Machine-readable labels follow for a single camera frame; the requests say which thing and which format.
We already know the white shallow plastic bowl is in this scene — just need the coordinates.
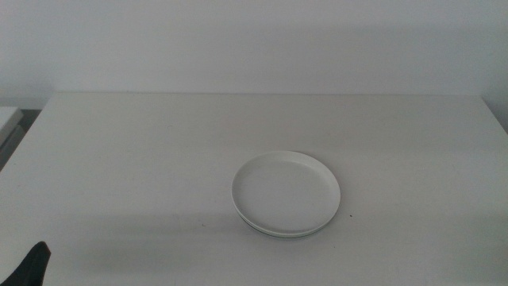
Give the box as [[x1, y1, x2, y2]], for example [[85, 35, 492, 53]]
[[230, 149, 342, 236]]

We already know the pale shallow plastic bowl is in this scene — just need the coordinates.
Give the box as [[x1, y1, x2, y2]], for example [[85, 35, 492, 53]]
[[233, 206, 279, 238]]

